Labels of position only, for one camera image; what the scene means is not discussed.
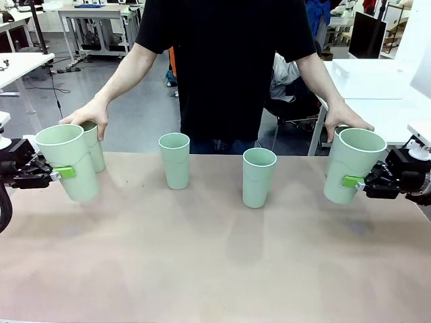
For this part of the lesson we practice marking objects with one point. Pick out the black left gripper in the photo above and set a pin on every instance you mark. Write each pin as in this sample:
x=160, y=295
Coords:
x=20, y=168

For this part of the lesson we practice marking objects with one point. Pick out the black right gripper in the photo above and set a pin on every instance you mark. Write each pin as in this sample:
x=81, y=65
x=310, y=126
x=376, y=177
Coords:
x=407, y=175

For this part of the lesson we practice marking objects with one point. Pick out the pale green plastic cup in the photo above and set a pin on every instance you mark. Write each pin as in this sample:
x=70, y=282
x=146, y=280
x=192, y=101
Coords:
x=67, y=148
x=96, y=151
x=175, y=165
x=257, y=185
x=350, y=161
x=331, y=158

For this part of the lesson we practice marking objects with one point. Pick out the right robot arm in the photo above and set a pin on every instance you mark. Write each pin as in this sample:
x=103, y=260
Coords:
x=426, y=188

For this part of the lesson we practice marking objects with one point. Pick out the person's right forearm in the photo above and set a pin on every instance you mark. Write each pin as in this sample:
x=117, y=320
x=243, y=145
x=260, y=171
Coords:
x=128, y=74

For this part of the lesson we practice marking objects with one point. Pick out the person's left forearm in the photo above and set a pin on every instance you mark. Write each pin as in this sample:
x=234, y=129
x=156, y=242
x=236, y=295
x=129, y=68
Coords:
x=320, y=77

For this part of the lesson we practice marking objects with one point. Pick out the person's right hand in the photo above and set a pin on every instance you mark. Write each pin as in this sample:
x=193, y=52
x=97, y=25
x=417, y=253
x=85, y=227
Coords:
x=89, y=114

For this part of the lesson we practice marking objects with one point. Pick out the person's left hand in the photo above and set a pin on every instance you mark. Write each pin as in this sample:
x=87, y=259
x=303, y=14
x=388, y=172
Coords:
x=343, y=117

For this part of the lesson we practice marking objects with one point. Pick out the large white desk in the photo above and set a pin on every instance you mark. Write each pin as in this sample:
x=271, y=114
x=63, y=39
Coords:
x=370, y=114

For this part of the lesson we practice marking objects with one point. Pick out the black office chair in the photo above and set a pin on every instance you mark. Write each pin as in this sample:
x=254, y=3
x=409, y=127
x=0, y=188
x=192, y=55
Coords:
x=296, y=111

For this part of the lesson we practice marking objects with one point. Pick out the white side table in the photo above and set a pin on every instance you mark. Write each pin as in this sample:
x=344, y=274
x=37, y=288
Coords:
x=20, y=64

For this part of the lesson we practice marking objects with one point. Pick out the white jacket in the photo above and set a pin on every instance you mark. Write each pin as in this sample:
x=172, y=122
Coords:
x=284, y=77

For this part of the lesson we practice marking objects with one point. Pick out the person's blue jeans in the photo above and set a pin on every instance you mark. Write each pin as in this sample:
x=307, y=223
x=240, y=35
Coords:
x=222, y=146

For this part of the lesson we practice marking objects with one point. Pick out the black vertical pole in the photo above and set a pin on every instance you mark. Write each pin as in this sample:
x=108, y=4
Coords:
x=38, y=30

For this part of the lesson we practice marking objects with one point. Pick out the black computer monitor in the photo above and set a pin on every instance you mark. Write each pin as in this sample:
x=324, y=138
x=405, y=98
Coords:
x=367, y=33

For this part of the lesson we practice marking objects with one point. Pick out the orange garment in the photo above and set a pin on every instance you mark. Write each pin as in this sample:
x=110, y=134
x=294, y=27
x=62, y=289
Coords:
x=172, y=64

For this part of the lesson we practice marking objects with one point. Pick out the white workbench with metal legs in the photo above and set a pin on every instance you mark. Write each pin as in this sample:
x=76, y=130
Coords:
x=91, y=11

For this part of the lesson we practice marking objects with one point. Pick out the background person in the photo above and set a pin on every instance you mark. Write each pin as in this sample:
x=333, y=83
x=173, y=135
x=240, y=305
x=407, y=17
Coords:
x=318, y=17

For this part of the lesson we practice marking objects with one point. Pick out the person's black t-shirt torso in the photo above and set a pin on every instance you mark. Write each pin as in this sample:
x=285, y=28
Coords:
x=222, y=67

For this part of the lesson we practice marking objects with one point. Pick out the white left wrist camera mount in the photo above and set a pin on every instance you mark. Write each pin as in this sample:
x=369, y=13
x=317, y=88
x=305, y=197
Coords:
x=4, y=141

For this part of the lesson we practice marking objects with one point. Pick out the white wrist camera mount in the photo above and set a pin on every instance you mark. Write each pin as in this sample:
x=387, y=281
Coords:
x=419, y=134
x=4, y=141

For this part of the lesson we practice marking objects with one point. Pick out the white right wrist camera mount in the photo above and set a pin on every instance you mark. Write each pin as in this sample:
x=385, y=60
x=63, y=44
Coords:
x=419, y=134

